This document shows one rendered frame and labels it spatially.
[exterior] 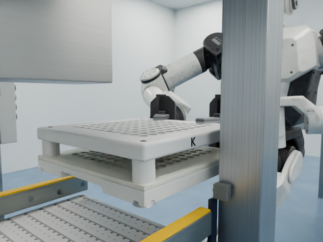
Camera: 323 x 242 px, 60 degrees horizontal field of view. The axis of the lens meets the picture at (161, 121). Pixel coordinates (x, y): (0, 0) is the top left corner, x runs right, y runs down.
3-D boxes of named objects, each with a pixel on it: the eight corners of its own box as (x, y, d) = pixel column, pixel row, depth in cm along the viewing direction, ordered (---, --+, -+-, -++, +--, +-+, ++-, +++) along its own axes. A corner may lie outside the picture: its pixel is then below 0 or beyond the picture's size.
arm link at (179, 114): (182, 94, 62) (186, 94, 74) (140, 94, 63) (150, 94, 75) (182, 151, 63) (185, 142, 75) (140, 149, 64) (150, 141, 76)
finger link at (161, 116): (150, 119, 57) (155, 117, 63) (165, 120, 57) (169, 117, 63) (150, 112, 57) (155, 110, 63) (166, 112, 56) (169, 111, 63)
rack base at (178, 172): (142, 147, 65) (142, 137, 65) (242, 164, 49) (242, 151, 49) (37, 169, 46) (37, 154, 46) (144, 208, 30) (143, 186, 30)
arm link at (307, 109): (256, 136, 66) (321, 135, 61) (254, 98, 66) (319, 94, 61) (256, 134, 72) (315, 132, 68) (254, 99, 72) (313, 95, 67)
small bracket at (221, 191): (216, 195, 39) (216, 180, 38) (231, 199, 37) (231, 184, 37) (210, 198, 37) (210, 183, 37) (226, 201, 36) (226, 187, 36)
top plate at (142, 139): (142, 126, 64) (141, 116, 64) (242, 136, 48) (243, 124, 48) (36, 139, 46) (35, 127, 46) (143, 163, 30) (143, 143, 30)
